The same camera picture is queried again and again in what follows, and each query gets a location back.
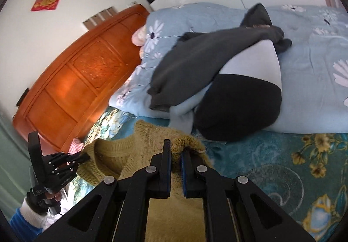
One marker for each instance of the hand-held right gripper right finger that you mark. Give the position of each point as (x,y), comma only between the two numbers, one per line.
(186,176)

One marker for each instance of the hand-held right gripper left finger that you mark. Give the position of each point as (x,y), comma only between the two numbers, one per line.
(168,174)

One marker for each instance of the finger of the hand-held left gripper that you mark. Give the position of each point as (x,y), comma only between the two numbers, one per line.
(65,171)
(69,158)

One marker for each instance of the yellow knit sweater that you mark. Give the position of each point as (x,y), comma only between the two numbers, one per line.
(152,136)

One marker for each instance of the person's left forearm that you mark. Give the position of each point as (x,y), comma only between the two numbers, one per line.
(28,217)

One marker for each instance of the person's left hand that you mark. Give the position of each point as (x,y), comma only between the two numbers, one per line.
(57,197)

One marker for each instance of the pink striped cloth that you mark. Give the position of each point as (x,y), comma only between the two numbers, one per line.
(76,147)

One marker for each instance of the wooden headboard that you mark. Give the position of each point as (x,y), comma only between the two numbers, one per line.
(81,73)

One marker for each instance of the teal floral bed sheet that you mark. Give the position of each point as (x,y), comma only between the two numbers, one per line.
(272,171)

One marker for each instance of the black and white garment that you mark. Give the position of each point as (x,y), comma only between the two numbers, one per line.
(244,100)

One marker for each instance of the dark grey garment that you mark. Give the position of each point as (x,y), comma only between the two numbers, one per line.
(190,57)

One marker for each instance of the pink pillow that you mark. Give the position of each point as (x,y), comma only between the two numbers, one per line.
(138,38)

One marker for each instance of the light blue floral quilt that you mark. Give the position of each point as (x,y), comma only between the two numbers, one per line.
(307,49)

